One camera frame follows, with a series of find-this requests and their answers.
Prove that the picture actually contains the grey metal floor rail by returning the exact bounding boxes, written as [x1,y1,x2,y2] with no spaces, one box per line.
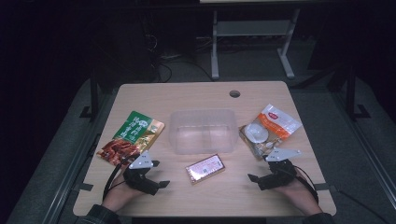
[41,90,115,224]
[329,90,396,203]

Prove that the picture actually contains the orange and clear packet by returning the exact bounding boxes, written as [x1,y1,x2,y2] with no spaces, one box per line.
[238,103,304,161]

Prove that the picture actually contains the clear plastic container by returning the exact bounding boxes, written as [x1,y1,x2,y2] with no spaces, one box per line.
[168,108,240,156]

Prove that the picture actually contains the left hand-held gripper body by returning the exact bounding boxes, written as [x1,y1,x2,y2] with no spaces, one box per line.
[122,150,161,197]

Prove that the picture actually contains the green snack packet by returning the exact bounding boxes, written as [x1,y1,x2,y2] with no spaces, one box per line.
[96,110,165,167]

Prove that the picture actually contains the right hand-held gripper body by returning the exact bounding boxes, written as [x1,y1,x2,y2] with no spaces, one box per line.
[257,147,303,191]

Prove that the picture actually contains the grey metal table frame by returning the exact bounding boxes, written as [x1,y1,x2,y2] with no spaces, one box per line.
[210,8,302,80]

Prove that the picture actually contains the black metal stand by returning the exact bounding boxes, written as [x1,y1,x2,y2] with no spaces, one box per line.
[345,63,372,122]
[78,69,101,122]

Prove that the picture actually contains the thin black floor cable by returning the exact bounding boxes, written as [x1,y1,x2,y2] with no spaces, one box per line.
[335,188,390,224]

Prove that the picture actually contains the grey tape strip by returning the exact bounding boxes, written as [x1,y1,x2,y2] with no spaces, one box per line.
[313,183,338,192]
[74,182,94,192]

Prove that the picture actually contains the person's right hand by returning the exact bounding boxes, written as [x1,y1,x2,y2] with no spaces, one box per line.
[275,178,323,217]

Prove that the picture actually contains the black floor cables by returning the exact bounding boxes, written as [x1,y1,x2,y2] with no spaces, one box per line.
[146,32,217,84]

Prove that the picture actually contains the person's left hand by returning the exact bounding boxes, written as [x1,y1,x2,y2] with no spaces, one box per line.
[102,165,148,214]

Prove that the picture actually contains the right hand-held gripper black cable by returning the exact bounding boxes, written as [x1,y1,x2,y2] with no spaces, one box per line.
[292,164,320,205]

